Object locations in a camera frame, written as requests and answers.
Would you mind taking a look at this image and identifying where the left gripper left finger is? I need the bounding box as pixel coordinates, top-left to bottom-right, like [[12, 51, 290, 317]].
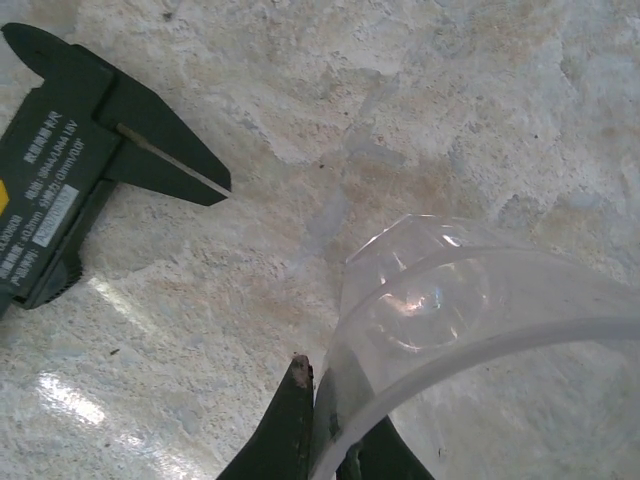
[[214, 353, 316, 480]]

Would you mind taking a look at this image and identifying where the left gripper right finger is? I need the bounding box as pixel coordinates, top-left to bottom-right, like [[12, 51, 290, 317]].
[[312, 368, 437, 480]]

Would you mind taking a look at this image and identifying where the clear plastic cup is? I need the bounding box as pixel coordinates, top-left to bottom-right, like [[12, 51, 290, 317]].
[[319, 213, 640, 480]]

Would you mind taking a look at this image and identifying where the black digital caliper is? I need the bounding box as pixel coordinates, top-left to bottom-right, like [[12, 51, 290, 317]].
[[0, 22, 234, 321]]

